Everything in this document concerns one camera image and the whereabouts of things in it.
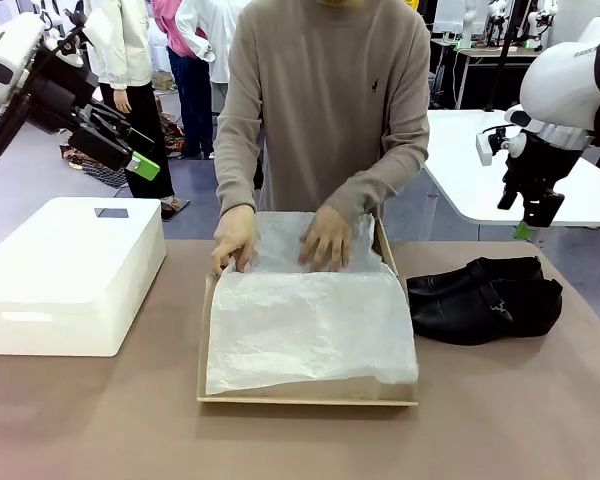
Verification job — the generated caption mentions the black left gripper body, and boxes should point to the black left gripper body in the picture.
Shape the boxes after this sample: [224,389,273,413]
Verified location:
[25,49,99,134]

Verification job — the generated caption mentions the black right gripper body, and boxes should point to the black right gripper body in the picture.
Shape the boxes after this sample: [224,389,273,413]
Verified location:
[502,131,584,197]

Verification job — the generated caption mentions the black leather buckle shoe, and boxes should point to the black leather buckle shoe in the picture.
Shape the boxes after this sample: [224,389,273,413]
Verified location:
[408,278,565,348]
[406,256,545,302]

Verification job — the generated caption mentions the white tissue paper sheet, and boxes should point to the white tissue paper sheet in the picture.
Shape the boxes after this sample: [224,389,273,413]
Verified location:
[205,209,421,399]

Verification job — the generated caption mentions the brown cardboard shoe box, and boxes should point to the brown cardboard shoe box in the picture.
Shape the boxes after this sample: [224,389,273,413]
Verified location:
[195,212,421,408]

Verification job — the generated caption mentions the person's left forearm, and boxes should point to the person's left forearm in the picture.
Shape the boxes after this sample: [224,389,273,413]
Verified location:
[322,144,429,226]

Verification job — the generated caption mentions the small background cardboard box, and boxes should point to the small background cardboard box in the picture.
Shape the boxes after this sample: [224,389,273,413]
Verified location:
[152,69,177,93]

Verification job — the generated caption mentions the white plastic storage box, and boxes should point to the white plastic storage box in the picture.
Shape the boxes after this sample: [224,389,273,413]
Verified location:
[0,196,168,358]

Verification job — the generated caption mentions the person's right hand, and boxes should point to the person's right hand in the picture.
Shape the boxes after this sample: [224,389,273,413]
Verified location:
[210,203,259,277]

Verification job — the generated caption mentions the person's left hand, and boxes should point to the person's left hand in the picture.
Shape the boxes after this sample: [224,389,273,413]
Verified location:
[298,203,354,274]

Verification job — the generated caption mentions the pile of patterned clothes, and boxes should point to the pile of patterned clothes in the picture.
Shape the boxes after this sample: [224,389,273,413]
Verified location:
[59,112,187,191]

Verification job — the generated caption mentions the white background table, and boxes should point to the white background table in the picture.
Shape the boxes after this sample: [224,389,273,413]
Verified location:
[421,108,600,242]

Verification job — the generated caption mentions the mannequin white jacket black trousers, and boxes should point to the mannequin white jacket black trousers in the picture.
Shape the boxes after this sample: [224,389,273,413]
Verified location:
[83,0,178,202]

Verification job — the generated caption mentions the mannequin pink top navy trousers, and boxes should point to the mannequin pink top navy trousers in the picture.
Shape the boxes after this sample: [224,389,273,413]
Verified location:
[152,0,217,161]

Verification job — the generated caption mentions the black vertical pole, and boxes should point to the black vertical pole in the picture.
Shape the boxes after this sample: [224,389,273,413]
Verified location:
[483,0,519,113]

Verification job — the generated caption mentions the background workbench table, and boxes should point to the background workbench table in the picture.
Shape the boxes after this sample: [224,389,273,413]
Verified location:
[451,42,542,112]

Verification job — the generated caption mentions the mannequin white shirt grey shorts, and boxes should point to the mannequin white shirt grey shorts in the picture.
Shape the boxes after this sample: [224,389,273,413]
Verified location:
[174,0,242,157]

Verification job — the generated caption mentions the white background board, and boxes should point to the white background board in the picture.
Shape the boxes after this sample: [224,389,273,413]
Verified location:
[431,0,469,34]

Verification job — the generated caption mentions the person in beige sweater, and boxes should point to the person in beige sweater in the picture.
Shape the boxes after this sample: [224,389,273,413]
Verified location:
[213,0,432,227]

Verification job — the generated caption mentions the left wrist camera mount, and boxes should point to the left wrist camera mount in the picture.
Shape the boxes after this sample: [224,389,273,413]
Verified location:
[54,9,99,69]

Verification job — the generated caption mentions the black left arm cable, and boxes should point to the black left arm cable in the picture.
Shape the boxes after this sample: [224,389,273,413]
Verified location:
[0,74,32,174]

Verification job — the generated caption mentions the mannequin floor base plate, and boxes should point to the mannequin floor base plate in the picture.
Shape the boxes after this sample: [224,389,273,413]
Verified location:
[159,196,192,223]

